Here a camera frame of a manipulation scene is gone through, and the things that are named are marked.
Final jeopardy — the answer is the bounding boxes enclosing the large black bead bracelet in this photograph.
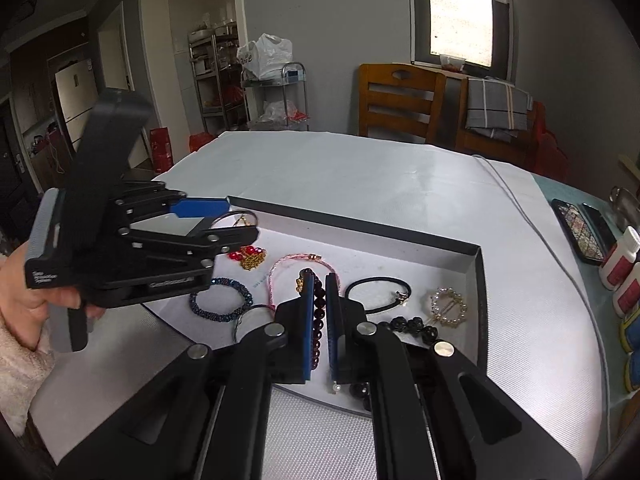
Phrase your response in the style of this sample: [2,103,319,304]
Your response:
[350,316,440,411]

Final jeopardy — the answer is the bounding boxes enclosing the white refrigerator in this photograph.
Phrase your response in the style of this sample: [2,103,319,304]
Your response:
[54,59,101,144]

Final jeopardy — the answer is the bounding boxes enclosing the small red bag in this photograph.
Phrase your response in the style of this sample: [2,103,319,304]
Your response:
[188,131,219,154]

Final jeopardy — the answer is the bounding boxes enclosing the metal cart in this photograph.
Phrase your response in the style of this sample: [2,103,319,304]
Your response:
[241,62,311,132]

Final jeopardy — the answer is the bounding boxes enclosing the black patterned case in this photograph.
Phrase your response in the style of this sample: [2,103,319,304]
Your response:
[551,199,607,266]

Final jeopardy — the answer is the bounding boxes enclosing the metal shelf rack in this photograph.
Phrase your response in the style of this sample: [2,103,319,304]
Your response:
[187,22,248,134]

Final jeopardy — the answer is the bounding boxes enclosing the person's left hand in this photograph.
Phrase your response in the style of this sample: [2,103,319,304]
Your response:
[6,242,108,353]

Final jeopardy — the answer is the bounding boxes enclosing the person's left forearm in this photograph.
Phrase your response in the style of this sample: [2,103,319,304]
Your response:
[0,252,56,438]

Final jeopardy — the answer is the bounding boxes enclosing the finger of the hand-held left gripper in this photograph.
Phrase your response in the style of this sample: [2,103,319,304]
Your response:
[119,214,261,269]
[114,181,231,222]

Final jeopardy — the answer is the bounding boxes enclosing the black hair tie gold charm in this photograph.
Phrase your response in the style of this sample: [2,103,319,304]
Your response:
[344,276,413,313]

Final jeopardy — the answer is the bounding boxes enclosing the dark grey shallow box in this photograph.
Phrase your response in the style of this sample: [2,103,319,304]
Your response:
[142,195,490,416]

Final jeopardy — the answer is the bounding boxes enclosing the dark red bead bracelet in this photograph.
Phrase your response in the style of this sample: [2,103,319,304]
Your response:
[294,269,328,368]

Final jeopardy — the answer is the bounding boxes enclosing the blue beaded bracelet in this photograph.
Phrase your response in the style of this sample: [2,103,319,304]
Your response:
[189,277,251,321]

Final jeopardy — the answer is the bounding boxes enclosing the white plastic bag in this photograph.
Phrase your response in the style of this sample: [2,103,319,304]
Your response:
[236,33,294,81]

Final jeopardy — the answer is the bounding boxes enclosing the pink cord bracelet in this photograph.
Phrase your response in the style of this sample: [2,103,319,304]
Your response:
[267,253,347,311]

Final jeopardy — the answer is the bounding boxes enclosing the window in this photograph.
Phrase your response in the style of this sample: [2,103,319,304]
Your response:
[407,0,514,69]

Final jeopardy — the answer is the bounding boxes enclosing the grey plaid cloth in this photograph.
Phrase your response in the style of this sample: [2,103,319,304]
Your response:
[465,76,534,140]

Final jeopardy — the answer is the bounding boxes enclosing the grey cable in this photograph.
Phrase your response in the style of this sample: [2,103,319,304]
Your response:
[472,154,612,461]

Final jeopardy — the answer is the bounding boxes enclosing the clear plastic bag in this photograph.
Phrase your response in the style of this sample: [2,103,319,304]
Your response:
[260,100,299,124]

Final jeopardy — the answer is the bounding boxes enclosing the round pearl brooch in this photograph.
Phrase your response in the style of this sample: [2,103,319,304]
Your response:
[430,287,471,330]

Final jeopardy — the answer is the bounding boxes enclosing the red bead gold earrings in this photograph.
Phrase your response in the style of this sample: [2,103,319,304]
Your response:
[229,215,266,271]

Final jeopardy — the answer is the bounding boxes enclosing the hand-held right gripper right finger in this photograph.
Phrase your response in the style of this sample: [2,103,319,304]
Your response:
[324,273,585,480]

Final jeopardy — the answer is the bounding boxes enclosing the yellow bottle blue label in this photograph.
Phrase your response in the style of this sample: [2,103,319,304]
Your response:
[623,347,640,392]
[619,305,640,354]

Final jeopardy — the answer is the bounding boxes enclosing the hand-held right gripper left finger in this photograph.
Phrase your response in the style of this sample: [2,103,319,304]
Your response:
[54,275,317,480]

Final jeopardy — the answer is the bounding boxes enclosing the red box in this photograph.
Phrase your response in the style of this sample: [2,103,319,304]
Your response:
[149,127,175,174]

